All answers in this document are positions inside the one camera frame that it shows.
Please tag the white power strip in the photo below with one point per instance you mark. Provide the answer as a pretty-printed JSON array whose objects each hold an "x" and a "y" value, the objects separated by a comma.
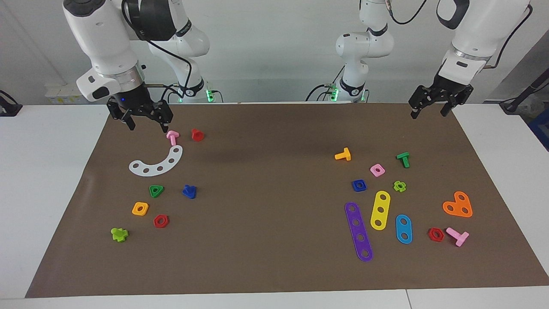
[{"x": 64, "y": 94}]

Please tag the blue plastic screw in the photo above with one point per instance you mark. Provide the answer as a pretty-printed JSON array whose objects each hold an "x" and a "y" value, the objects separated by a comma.
[{"x": 189, "y": 192}]

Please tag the blue two-hole strip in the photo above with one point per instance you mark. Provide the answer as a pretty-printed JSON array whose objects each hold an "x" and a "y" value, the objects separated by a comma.
[{"x": 403, "y": 229}]

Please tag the dark green plastic screw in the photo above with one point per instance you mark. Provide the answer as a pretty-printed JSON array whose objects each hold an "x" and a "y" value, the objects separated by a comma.
[{"x": 404, "y": 159}]

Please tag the black stand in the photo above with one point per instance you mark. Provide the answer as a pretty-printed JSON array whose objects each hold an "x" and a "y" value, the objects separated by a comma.
[{"x": 525, "y": 92}]

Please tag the white curved perforated strip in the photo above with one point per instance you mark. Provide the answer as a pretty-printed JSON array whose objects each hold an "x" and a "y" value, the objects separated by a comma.
[{"x": 166, "y": 165}]

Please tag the black device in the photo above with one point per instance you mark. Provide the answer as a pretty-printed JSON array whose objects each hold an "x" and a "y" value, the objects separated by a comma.
[{"x": 8, "y": 107}]

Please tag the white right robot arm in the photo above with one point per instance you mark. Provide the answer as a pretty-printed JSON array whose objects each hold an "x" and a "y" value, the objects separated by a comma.
[{"x": 98, "y": 30}]

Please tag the pink square nut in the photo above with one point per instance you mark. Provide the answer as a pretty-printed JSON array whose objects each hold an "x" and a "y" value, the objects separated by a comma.
[{"x": 373, "y": 168}]

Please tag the red plastic screw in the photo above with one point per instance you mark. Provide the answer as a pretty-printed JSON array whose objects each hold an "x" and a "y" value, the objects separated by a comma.
[{"x": 197, "y": 135}]

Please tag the green triangle nut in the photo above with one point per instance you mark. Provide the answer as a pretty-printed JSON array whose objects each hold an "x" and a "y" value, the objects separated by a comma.
[{"x": 160, "y": 189}]

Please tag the orange plastic screw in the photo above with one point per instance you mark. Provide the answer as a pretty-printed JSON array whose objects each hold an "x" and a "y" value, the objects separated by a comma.
[{"x": 344, "y": 155}]

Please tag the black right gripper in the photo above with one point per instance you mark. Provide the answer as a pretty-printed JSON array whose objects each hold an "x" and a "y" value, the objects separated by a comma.
[{"x": 131, "y": 101}]

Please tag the brown table mat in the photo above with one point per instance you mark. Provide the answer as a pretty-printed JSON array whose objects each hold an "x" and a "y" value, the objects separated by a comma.
[{"x": 274, "y": 214}]

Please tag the orange square nut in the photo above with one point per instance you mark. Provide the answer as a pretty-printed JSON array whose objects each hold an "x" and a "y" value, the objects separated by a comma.
[{"x": 145, "y": 206}]

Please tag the lime green plastic screw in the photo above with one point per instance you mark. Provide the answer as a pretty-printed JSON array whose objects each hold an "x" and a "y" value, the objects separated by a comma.
[{"x": 119, "y": 234}]

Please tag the pink plastic screw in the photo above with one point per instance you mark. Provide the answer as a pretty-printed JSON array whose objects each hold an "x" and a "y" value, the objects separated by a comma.
[
  {"x": 173, "y": 136},
  {"x": 460, "y": 237}
]

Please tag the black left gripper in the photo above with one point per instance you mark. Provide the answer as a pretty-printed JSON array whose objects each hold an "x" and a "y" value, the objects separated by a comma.
[{"x": 446, "y": 90}]

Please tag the blue square nut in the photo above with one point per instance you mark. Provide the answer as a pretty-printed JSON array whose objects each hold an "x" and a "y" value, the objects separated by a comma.
[{"x": 354, "y": 182}]

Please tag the red hexagon nut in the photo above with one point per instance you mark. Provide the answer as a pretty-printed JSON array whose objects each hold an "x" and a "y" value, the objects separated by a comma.
[
  {"x": 441, "y": 237},
  {"x": 166, "y": 223}
]

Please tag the purple four-hole strip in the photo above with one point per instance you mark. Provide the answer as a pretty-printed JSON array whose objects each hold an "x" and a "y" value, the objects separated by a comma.
[{"x": 354, "y": 216}]

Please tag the orange heart-shaped plate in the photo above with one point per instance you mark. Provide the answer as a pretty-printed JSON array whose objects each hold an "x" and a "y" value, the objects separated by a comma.
[{"x": 458, "y": 205}]

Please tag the yellow three-hole strip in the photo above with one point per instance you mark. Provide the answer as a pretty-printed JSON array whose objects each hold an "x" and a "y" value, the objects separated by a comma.
[{"x": 381, "y": 204}]

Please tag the blue crate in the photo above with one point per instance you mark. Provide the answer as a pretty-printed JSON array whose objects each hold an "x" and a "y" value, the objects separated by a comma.
[{"x": 541, "y": 128}]

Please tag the lime green cross nut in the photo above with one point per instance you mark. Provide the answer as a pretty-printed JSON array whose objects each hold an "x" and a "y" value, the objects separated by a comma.
[{"x": 396, "y": 185}]

